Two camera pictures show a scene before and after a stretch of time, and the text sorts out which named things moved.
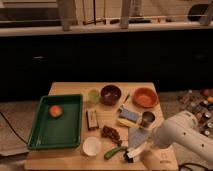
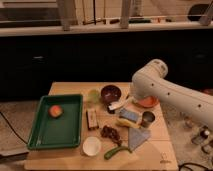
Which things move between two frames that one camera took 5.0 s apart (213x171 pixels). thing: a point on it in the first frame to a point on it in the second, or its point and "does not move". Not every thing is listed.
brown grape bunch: [112, 134] does not move
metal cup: [147, 118] does not move
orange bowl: [145, 97] does not move
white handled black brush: [130, 154] to [114, 105]
